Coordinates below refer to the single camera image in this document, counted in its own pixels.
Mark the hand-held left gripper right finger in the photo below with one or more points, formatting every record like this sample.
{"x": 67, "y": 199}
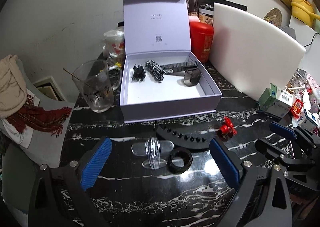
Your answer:
{"x": 225, "y": 164}

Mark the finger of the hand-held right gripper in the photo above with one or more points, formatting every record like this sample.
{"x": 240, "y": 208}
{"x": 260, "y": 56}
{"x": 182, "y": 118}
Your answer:
{"x": 271, "y": 148}
{"x": 283, "y": 130}

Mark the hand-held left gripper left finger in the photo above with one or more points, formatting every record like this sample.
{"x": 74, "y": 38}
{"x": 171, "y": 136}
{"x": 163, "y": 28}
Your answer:
{"x": 96, "y": 164}

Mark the red flower hair clip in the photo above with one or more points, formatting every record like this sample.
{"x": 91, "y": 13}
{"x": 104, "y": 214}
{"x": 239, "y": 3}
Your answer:
{"x": 227, "y": 129}

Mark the clear plastic hair claw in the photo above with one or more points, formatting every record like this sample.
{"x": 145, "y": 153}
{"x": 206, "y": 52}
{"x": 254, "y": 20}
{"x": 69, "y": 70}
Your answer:
{"x": 153, "y": 149}

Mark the white gift box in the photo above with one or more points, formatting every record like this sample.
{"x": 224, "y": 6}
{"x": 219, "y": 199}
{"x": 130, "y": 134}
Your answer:
{"x": 155, "y": 92}

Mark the smoky square hair clip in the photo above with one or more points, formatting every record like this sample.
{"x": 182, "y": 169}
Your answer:
{"x": 191, "y": 77}

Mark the black bow hair clip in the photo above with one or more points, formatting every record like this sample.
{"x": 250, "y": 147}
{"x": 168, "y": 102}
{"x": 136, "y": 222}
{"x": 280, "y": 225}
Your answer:
{"x": 139, "y": 72}

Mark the black flat pack white label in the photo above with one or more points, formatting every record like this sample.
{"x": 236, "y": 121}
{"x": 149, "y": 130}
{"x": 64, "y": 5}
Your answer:
{"x": 175, "y": 67}

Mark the checkered scrunchie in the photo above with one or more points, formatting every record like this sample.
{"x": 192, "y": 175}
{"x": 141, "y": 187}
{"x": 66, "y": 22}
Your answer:
{"x": 155, "y": 69}

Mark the small red packet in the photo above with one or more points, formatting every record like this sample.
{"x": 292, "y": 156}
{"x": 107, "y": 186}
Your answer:
{"x": 297, "y": 107}

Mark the white blue box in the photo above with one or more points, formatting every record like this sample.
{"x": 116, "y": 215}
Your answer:
{"x": 310, "y": 121}

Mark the green white medicine box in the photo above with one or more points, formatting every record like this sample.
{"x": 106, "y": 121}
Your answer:
{"x": 272, "y": 102}

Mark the pink patterned plastic bag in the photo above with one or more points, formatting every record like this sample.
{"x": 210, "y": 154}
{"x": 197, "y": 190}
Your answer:
{"x": 313, "y": 92}

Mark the glass mug with cartoon print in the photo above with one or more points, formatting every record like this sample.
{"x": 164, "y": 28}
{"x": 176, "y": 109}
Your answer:
{"x": 97, "y": 94}

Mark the red plaid scarf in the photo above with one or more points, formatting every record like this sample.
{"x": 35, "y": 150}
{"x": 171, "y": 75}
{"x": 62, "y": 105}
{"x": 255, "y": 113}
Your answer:
{"x": 37, "y": 117}

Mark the green cushion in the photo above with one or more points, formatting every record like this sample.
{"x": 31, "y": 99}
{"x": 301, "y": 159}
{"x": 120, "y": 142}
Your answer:
{"x": 17, "y": 179}

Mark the white foam board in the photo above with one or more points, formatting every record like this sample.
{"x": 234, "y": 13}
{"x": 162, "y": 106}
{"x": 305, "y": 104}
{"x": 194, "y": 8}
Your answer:
{"x": 252, "y": 54}

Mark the white cloth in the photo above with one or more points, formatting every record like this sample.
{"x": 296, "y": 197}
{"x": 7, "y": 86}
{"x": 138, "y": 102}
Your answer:
{"x": 17, "y": 134}

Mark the thin stirring stick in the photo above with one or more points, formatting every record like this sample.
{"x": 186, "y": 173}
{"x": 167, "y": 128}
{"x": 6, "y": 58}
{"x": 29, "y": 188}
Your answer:
{"x": 75, "y": 75}

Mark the small yellow green object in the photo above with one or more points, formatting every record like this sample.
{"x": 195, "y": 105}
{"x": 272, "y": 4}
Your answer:
{"x": 118, "y": 64}

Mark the cream fleece cloth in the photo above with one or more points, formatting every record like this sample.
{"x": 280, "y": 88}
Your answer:
{"x": 11, "y": 87}

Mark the red canister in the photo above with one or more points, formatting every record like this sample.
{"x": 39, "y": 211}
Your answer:
{"x": 201, "y": 42}

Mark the yellow plastic pot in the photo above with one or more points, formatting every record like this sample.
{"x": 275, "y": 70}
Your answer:
{"x": 303, "y": 10}

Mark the plastic-wrapped white cup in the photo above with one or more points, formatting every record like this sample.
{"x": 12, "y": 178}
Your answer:
{"x": 113, "y": 42}

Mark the orange patterned snack bag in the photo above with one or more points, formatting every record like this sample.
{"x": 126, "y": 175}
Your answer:
{"x": 206, "y": 18}

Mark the pink plastic container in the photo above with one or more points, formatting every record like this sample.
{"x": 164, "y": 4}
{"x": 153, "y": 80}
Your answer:
{"x": 193, "y": 18}

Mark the black snack bag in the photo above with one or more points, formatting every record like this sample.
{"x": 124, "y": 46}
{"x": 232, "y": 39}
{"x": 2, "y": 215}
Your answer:
{"x": 206, "y": 3}

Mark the wooden frame against wall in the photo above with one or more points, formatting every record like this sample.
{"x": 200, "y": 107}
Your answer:
{"x": 50, "y": 89}

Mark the round woven wall disc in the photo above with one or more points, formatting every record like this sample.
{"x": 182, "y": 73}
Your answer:
{"x": 273, "y": 17}

